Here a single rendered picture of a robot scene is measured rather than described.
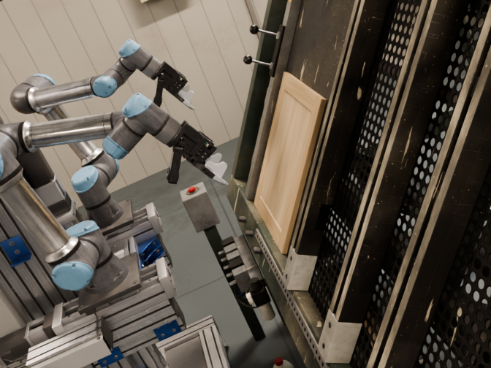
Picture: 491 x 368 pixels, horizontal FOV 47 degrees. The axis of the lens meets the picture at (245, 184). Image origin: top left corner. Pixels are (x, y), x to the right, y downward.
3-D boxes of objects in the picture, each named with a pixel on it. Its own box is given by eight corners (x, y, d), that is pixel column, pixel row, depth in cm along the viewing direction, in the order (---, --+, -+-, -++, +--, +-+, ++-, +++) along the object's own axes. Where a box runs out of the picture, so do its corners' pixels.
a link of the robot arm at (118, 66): (96, 80, 216) (113, 61, 210) (108, 70, 225) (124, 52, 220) (112, 95, 218) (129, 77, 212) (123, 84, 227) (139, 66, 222)
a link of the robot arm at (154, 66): (141, 73, 215) (140, 69, 222) (150, 81, 217) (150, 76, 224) (153, 58, 213) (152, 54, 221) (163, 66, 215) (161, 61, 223)
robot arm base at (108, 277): (88, 300, 191) (73, 277, 186) (88, 277, 204) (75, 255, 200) (128, 281, 191) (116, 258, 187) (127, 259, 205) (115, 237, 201)
